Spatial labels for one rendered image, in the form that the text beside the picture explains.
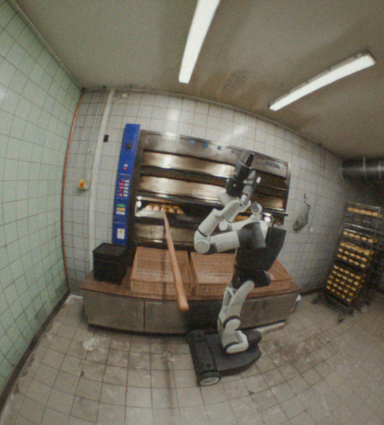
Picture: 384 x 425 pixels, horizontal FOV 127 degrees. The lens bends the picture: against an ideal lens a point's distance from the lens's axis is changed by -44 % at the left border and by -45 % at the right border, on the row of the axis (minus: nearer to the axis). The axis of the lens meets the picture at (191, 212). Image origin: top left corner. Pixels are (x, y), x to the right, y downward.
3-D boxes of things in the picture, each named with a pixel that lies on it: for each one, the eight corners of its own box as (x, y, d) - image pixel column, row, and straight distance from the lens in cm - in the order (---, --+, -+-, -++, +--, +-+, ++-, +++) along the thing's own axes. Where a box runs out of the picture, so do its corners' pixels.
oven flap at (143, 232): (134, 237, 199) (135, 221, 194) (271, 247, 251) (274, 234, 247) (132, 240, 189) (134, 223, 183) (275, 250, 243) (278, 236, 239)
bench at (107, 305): (100, 301, 247) (97, 262, 216) (266, 302, 296) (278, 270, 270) (88, 330, 209) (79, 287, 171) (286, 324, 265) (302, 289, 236)
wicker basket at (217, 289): (187, 272, 207) (189, 251, 196) (230, 273, 226) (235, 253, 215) (195, 297, 167) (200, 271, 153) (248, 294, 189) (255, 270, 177)
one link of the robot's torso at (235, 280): (260, 281, 146) (266, 261, 139) (269, 290, 137) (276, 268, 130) (229, 283, 132) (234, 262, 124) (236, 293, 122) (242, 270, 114)
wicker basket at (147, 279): (136, 268, 205) (136, 245, 194) (184, 272, 207) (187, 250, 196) (129, 292, 164) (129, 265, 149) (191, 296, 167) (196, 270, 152)
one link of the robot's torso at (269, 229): (272, 263, 140) (283, 217, 132) (274, 283, 108) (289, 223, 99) (236, 255, 139) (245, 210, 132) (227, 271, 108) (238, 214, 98)
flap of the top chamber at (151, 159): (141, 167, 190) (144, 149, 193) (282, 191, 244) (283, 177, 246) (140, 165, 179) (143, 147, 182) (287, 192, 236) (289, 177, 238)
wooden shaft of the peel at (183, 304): (188, 313, 56) (189, 306, 54) (178, 313, 56) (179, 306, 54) (165, 214, 216) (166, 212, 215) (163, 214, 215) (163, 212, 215)
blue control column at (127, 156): (133, 250, 405) (143, 154, 380) (140, 251, 403) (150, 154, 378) (114, 304, 240) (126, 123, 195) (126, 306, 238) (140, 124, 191)
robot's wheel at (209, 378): (202, 383, 179) (223, 375, 174) (203, 388, 177) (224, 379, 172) (192, 377, 162) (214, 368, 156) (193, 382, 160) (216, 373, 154)
